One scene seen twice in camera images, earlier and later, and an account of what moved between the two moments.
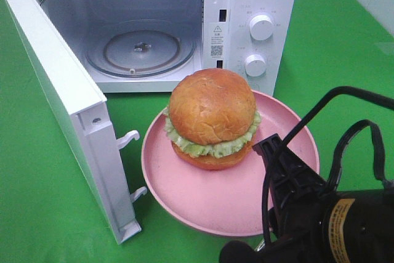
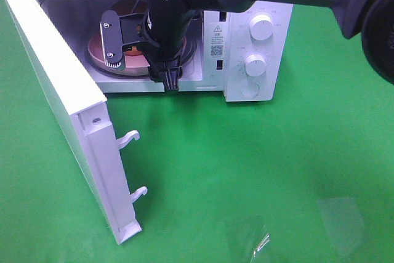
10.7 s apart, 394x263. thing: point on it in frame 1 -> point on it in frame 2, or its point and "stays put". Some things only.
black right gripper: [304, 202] -> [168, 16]
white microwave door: [79, 108] stays put
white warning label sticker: [218, 40] stays put
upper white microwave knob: [261, 27] stays put
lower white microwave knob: [255, 65] stays put
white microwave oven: [141, 29] stays put
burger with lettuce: [212, 119] -> [126, 7]
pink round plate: [226, 201] -> [133, 64]
